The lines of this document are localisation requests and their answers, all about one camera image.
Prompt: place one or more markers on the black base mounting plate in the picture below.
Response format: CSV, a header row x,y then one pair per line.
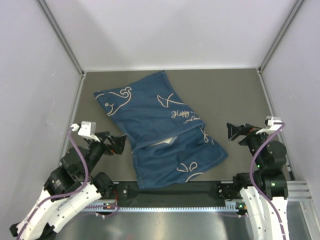
x,y
198,190

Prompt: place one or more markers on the grey slotted cable duct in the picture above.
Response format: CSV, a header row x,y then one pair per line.
x,y
228,207

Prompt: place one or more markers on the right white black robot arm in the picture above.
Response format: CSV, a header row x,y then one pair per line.
x,y
264,189

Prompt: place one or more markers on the dark blue embroidered pillowcase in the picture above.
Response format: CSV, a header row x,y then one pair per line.
x,y
148,111

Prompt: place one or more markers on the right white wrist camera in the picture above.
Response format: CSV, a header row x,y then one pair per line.
x,y
272,124

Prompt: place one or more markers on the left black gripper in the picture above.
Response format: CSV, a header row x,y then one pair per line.
x,y
119,140

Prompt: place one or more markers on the left aluminium frame post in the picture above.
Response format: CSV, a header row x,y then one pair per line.
x,y
70,73

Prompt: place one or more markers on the aluminium frame post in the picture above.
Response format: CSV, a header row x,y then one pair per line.
x,y
286,76
70,73

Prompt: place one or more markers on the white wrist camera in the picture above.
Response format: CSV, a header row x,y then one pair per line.
x,y
272,124
86,130

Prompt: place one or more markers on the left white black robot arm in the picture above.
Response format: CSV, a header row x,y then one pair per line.
x,y
70,188

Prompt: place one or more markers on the cream pillow with bear print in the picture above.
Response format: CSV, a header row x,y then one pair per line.
x,y
167,141

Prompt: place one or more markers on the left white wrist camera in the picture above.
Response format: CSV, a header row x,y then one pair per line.
x,y
86,130

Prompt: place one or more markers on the right aluminium frame post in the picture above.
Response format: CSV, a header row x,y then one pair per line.
x,y
286,76

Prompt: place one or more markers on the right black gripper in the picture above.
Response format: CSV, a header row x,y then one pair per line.
x,y
233,131

